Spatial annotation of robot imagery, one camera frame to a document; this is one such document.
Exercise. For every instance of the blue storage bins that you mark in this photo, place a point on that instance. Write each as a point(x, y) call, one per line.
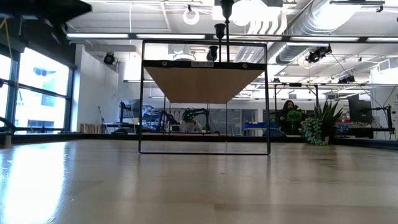
point(255, 125)

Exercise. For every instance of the background office chair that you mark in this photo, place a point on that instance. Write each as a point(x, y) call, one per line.
point(273, 133)

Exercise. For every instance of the black hanging camera cluster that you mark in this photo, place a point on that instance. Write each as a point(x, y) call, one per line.
point(317, 55)

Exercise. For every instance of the artificial green potted plant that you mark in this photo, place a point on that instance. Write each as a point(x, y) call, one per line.
point(326, 119)

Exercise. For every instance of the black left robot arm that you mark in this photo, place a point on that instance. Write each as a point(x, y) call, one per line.
point(37, 7)

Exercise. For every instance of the silver ventilation duct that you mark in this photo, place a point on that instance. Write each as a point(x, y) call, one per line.
point(298, 28)

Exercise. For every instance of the background black robot arm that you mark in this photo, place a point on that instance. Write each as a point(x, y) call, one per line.
point(199, 110)

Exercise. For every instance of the round black ceiling speaker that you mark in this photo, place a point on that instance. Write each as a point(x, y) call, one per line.
point(109, 58)

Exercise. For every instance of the person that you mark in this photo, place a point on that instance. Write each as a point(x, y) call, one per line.
point(192, 126)
point(287, 107)

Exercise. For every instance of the wooden shelf black metal frame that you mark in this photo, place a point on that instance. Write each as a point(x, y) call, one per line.
point(202, 84)

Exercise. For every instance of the wooden blocks row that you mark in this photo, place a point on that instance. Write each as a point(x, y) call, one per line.
point(88, 128)

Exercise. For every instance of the round green topiary plant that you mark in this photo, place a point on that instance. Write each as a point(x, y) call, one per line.
point(294, 115)

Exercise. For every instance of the overhead light bar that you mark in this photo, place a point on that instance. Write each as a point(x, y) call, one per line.
point(93, 35)

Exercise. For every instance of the black table frame rails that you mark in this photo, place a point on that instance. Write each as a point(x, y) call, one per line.
point(62, 137)

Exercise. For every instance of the background computer monitor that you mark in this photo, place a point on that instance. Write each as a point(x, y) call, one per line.
point(360, 109)

